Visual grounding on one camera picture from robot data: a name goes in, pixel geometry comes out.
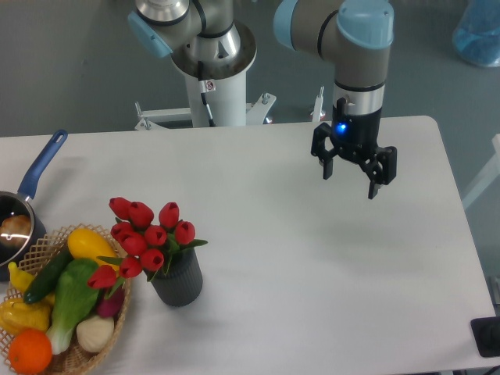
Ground yellow banana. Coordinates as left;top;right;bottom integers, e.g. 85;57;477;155
8;262;35;294

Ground purple red onion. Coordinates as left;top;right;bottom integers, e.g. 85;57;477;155
95;287;125;318

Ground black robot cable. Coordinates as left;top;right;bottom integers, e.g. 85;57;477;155
196;61;217;128

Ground green bok choy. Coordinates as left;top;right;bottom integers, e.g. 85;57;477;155
46;259;98;355

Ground black device at edge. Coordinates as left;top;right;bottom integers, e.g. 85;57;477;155
470;316;499;358

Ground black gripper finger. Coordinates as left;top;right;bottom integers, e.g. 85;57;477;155
311;123;337;180
361;146;398;199

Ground red tulip bouquet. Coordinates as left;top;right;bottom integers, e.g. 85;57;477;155
87;197;208;295

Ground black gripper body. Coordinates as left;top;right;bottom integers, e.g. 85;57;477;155
332;97;381;163

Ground blue handled saucepan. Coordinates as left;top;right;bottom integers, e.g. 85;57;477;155
1;130;68;282

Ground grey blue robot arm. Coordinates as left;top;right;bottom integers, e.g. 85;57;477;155
127;1;397;198

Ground dark grey ribbed vase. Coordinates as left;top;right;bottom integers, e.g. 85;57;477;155
152;249;203;307

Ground yellow bell pepper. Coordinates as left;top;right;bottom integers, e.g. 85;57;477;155
1;298;52;336

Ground blue translucent container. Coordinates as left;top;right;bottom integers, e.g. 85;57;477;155
452;0;499;67

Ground dark green cucumber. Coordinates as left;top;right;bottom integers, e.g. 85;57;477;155
23;249;73;304

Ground white frame at right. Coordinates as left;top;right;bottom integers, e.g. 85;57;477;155
462;134;499;210

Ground brown bread roll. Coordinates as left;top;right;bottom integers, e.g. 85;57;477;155
1;215;31;248

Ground woven wicker basket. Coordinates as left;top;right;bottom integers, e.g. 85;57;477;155
18;223;131;374

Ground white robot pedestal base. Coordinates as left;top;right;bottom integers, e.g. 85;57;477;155
134;67;277;130

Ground yellow lemon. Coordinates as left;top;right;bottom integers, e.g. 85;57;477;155
67;227;119;271

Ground orange fruit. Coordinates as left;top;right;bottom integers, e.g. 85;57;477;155
8;329;52;374

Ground white garlic bulb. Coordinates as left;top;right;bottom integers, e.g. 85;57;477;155
77;315;114;353

